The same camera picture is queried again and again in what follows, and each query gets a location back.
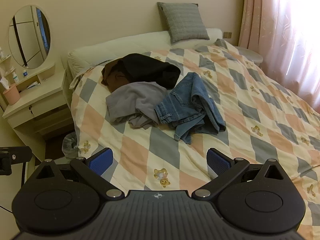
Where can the brown garment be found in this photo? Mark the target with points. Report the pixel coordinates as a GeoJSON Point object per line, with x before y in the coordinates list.
{"type": "Point", "coordinates": [113, 76]}

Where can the trash bin with plastic bag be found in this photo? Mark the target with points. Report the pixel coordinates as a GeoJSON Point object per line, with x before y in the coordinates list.
{"type": "Point", "coordinates": [70, 145]}

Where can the checked bear print quilt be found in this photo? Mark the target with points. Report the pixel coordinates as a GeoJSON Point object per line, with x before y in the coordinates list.
{"type": "Point", "coordinates": [250, 105]}

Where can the blue jeans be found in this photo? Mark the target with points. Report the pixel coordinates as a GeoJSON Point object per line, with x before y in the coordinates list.
{"type": "Point", "coordinates": [190, 107]}

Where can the cream vanity table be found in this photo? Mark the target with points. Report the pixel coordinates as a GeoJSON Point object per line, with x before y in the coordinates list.
{"type": "Point", "coordinates": [42, 90]}

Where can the white tissue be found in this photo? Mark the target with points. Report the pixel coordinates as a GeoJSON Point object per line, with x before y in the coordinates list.
{"type": "Point", "coordinates": [4, 83]}

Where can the pink curtain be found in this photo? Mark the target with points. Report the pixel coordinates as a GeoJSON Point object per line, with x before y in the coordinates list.
{"type": "Point", "coordinates": [287, 30]}

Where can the white bottle with blue label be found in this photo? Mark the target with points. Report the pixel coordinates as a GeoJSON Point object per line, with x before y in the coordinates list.
{"type": "Point", "coordinates": [15, 78]}

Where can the oval mirror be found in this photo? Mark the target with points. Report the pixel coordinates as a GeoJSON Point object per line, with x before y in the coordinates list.
{"type": "Point", "coordinates": [28, 36]}

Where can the round white bedside table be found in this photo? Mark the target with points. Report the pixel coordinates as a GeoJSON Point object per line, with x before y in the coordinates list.
{"type": "Point", "coordinates": [251, 54]}

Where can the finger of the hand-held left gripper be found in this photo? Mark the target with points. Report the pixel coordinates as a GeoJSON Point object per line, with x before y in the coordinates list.
{"type": "Point", "coordinates": [18, 153]}

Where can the grey plaid pillow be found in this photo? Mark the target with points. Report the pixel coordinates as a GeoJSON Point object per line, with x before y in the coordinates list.
{"type": "Point", "coordinates": [185, 21]}

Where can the small blue white jar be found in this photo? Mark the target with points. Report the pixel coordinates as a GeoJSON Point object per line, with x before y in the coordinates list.
{"type": "Point", "coordinates": [24, 73]}

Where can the pink cup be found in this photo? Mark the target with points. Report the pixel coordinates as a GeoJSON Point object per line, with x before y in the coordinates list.
{"type": "Point", "coordinates": [11, 96]}

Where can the white pillow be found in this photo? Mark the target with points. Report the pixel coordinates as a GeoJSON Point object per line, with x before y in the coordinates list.
{"type": "Point", "coordinates": [213, 33]}

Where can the grey garment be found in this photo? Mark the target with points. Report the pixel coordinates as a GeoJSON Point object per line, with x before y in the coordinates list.
{"type": "Point", "coordinates": [135, 97]}

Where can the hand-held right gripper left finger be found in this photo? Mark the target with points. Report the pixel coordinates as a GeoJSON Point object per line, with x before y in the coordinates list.
{"type": "Point", "coordinates": [101, 161]}

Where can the black garment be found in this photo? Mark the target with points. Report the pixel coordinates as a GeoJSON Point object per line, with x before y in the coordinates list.
{"type": "Point", "coordinates": [147, 67]}

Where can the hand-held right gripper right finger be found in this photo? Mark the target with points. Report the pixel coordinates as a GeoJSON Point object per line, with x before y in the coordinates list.
{"type": "Point", "coordinates": [218, 162]}

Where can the wall socket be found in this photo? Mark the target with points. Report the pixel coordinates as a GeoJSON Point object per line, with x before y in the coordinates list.
{"type": "Point", "coordinates": [227, 35]}

